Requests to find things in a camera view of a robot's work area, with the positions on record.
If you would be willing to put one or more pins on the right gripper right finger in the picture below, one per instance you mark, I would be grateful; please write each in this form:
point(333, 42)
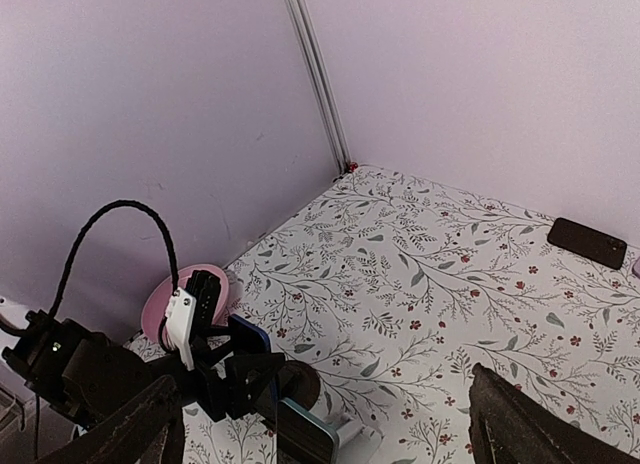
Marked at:
point(506, 426)

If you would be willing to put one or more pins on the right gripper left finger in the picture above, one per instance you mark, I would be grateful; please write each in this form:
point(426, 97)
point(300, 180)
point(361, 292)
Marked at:
point(148, 429)

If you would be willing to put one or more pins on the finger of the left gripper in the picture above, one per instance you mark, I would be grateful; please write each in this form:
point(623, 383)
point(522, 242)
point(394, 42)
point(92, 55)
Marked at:
point(253, 384)

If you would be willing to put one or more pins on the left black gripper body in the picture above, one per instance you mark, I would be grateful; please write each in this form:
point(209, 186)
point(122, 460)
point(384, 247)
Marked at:
point(86, 378)

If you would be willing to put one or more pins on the blue phone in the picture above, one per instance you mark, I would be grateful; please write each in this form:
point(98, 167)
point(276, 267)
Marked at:
point(247, 338)

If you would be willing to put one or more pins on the silver phone stand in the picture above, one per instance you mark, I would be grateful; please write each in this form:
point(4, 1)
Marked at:
point(356, 436)

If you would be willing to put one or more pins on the black phone at back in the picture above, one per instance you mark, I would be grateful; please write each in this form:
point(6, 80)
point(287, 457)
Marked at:
point(588, 243)

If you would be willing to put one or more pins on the purple phone at back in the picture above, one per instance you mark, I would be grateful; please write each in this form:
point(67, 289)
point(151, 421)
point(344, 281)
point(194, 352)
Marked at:
point(636, 268)

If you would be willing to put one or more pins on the pink bowl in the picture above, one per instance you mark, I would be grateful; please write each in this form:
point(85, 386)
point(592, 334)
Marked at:
point(154, 308)

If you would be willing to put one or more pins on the floral table mat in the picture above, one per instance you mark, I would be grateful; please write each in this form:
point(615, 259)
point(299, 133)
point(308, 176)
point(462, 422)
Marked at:
point(393, 287)

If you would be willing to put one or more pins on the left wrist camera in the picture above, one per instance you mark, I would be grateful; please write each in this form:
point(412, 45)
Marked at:
point(192, 309)

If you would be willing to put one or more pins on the left aluminium frame post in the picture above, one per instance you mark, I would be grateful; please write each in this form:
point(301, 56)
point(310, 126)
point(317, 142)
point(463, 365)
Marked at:
point(320, 82)

